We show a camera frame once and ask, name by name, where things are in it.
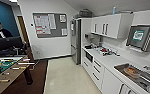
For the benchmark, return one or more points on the stainless steel refrigerator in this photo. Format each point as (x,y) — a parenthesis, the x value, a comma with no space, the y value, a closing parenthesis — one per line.
(76,41)

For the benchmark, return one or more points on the built-in black microwave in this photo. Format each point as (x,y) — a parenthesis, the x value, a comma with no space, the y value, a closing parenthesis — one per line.
(89,56)

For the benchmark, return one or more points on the wide white drawer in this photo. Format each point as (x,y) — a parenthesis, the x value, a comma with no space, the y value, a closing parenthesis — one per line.
(86,65)

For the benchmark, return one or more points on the white three-drawer unit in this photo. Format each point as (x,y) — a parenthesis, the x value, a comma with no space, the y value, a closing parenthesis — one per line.
(97,71)

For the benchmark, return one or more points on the grey pin board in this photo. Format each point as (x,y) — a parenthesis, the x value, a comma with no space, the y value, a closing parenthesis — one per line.
(49,25)

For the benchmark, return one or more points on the brown wooden door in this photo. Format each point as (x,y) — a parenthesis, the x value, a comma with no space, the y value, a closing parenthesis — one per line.
(23,33)

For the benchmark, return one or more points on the blue spray bottle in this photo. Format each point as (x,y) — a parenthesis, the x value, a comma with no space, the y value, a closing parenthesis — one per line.
(114,10)

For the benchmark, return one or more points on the white two-door sink cabinet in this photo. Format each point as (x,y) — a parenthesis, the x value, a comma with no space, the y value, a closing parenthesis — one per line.
(116,85)

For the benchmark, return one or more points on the orange food container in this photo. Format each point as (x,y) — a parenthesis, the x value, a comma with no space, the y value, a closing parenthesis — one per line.
(131,71)

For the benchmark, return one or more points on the steel paper towel dispenser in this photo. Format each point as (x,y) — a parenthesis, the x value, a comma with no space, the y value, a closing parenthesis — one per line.
(141,36)

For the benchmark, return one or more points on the foosball table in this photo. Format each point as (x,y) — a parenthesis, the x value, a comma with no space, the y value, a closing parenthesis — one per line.
(4,68)

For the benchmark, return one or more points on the white wall thermostat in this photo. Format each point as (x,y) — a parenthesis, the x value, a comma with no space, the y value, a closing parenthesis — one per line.
(31,25)

